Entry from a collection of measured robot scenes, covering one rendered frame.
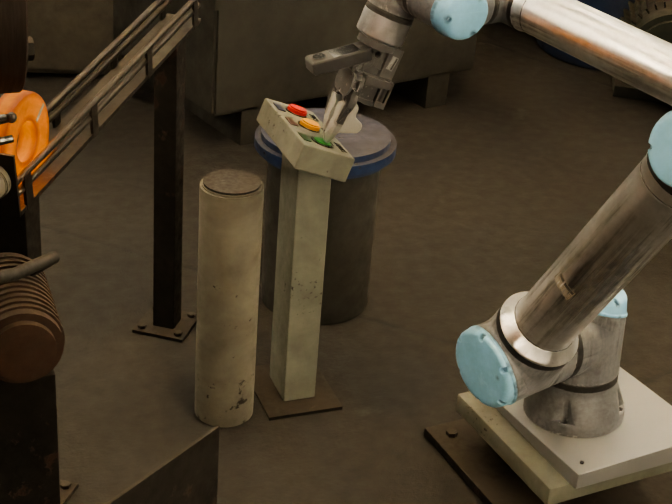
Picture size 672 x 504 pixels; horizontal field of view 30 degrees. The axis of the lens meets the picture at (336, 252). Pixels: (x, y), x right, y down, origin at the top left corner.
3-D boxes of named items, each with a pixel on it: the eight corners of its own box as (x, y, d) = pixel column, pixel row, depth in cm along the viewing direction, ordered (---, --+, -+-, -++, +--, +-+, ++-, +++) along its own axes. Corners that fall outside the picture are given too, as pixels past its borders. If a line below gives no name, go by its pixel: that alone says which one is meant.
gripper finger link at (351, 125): (353, 154, 232) (373, 109, 229) (325, 146, 229) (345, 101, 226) (347, 148, 234) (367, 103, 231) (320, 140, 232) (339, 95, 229)
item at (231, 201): (202, 432, 250) (209, 197, 226) (188, 399, 260) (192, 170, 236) (260, 423, 254) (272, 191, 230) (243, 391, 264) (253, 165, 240)
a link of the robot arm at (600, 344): (636, 370, 235) (648, 287, 228) (573, 399, 226) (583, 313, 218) (576, 337, 246) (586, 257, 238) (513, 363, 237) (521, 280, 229)
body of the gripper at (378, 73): (382, 114, 229) (409, 53, 225) (342, 101, 225) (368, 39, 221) (367, 98, 235) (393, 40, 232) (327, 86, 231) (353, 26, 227)
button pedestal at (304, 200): (272, 428, 253) (289, 146, 225) (239, 364, 273) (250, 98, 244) (346, 416, 259) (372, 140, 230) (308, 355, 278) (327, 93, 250)
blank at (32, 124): (6, 204, 201) (25, 208, 200) (-28, 152, 187) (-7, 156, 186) (40, 124, 207) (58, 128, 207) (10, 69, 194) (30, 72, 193)
